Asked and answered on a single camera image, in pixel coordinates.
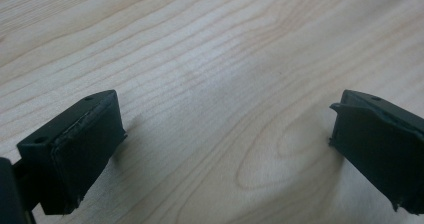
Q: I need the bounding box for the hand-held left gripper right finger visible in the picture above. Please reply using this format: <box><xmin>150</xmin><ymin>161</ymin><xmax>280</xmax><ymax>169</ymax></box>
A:
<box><xmin>329</xmin><ymin>89</ymin><xmax>424</xmax><ymax>216</ymax></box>

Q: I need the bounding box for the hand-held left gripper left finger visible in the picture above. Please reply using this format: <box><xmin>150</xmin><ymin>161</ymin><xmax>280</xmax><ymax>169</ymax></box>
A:
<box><xmin>16</xmin><ymin>89</ymin><xmax>128</xmax><ymax>216</ymax></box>

